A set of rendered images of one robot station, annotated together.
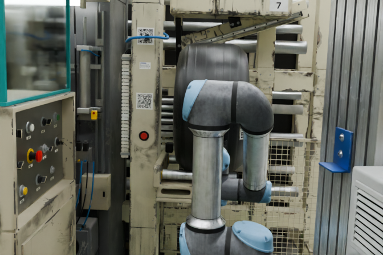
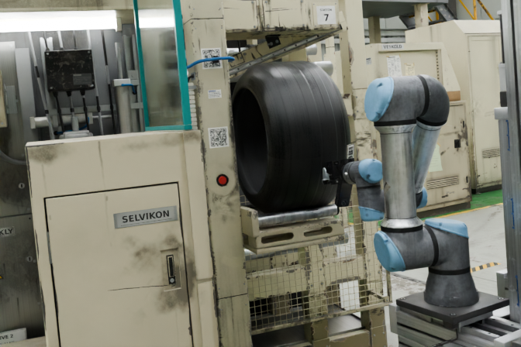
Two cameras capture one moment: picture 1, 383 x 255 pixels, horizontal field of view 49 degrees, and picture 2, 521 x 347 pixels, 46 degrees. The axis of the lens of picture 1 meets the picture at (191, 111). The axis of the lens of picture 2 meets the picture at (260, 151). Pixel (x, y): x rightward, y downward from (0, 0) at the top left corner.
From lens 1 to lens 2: 0.99 m
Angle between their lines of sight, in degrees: 23
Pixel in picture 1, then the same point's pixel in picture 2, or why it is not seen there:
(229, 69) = (322, 84)
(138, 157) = (219, 208)
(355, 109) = not seen: outside the picture
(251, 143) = (428, 137)
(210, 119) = (407, 113)
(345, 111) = not seen: outside the picture
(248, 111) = (439, 100)
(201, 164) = (400, 161)
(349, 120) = not seen: outside the picture
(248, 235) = (452, 224)
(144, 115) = (220, 155)
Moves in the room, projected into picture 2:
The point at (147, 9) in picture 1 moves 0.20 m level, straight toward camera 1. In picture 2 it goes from (211, 26) to (236, 17)
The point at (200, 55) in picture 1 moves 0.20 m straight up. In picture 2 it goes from (285, 73) to (281, 18)
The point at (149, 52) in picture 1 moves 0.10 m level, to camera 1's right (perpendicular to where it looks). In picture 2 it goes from (218, 77) to (243, 76)
